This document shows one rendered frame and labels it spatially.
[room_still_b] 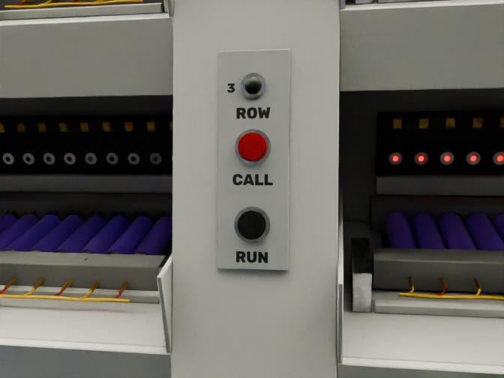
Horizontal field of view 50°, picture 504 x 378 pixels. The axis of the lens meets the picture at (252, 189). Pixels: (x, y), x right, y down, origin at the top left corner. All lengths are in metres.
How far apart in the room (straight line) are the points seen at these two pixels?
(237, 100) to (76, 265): 0.16
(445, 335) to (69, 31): 0.28
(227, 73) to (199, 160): 0.05
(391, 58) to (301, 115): 0.06
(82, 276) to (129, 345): 0.07
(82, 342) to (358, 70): 0.23
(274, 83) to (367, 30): 0.06
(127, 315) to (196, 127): 0.13
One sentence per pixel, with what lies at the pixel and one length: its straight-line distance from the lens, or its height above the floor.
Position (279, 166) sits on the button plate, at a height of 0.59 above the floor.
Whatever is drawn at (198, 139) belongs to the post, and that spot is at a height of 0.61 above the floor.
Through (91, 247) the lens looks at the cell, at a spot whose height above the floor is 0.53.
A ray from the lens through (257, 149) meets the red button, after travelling 0.30.
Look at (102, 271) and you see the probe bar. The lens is 0.38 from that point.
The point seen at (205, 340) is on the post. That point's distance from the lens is 0.32.
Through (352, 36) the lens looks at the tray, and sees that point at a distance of 0.31.
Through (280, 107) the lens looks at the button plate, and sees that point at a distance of 0.30.
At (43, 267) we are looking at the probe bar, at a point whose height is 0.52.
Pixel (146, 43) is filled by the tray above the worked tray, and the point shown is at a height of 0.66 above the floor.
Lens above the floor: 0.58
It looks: level
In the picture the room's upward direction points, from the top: straight up
